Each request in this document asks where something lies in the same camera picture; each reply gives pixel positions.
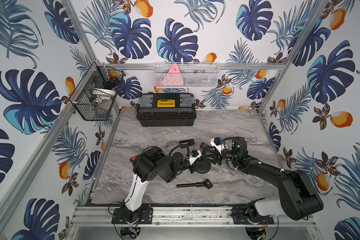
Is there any black round stand base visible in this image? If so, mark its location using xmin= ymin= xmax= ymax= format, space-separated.
xmin=194 ymin=160 xmax=212 ymax=174

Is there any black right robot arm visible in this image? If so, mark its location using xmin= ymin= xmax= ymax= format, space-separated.
xmin=210 ymin=137 xmax=324 ymax=221

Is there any black plastic toolbox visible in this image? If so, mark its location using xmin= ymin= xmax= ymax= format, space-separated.
xmin=137 ymin=93 xmax=197 ymax=127

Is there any pink triangular object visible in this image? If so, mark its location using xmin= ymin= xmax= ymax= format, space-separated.
xmin=157 ymin=63 xmax=185 ymax=88

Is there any white mesh wall basket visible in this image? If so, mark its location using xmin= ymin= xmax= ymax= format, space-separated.
xmin=153 ymin=63 xmax=220 ymax=89

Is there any black wire basket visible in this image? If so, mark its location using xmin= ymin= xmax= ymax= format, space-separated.
xmin=69 ymin=63 xmax=126 ymax=122

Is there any aluminium front rail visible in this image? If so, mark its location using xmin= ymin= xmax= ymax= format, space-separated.
xmin=71 ymin=206 xmax=316 ymax=227

